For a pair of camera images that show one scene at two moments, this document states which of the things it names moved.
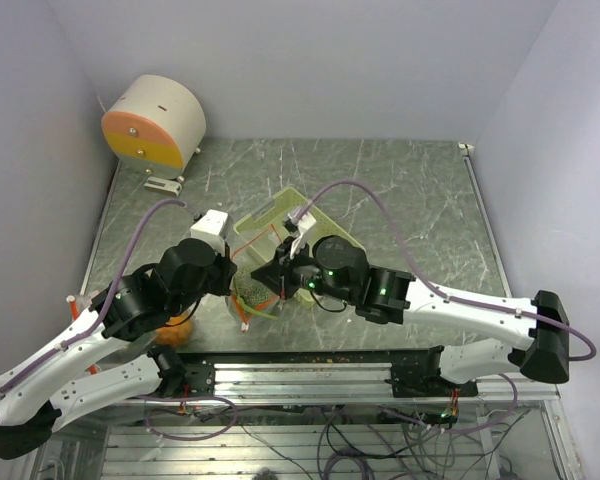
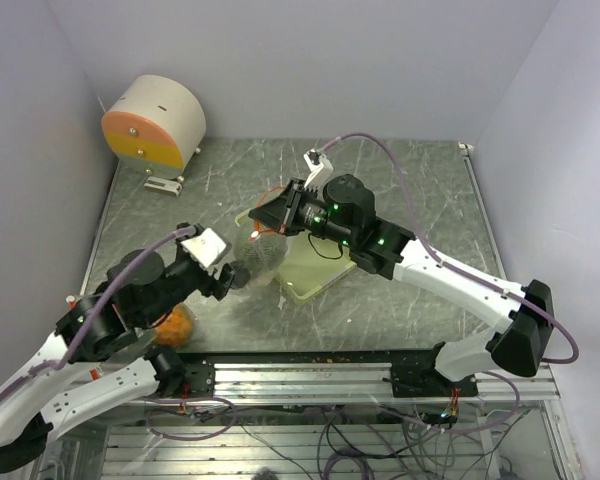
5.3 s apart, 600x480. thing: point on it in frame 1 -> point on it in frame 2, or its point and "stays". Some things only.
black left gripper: x=225 y=273 stays
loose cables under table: x=439 y=442 stays
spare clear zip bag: x=249 y=301 -> x=258 y=253
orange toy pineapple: x=178 y=334 stays
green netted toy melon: x=253 y=292 -> x=265 y=253
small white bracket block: x=163 y=185 stays
